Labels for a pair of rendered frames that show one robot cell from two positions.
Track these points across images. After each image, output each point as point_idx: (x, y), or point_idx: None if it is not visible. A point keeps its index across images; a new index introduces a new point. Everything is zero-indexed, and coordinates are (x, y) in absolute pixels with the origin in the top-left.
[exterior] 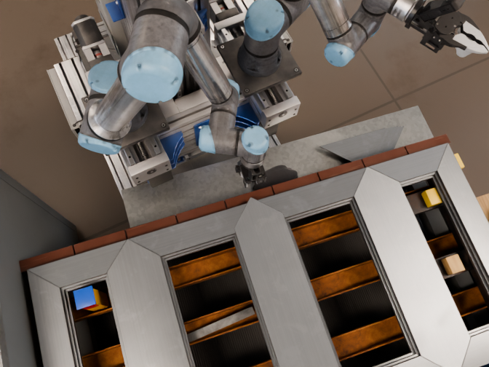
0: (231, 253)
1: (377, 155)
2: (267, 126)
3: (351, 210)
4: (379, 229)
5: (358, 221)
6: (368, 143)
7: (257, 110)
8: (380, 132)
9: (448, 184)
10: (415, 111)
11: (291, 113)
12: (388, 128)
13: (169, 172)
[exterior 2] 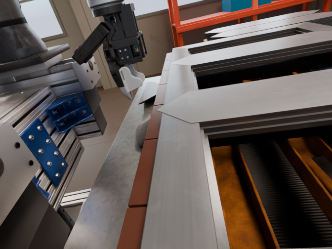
0: (221, 183)
1: (164, 66)
2: (92, 83)
3: (200, 73)
4: (223, 57)
5: (212, 68)
6: (152, 86)
7: (69, 80)
8: (149, 83)
9: (198, 45)
10: (145, 79)
11: (96, 68)
12: (148, 82)
13: (51, 211)
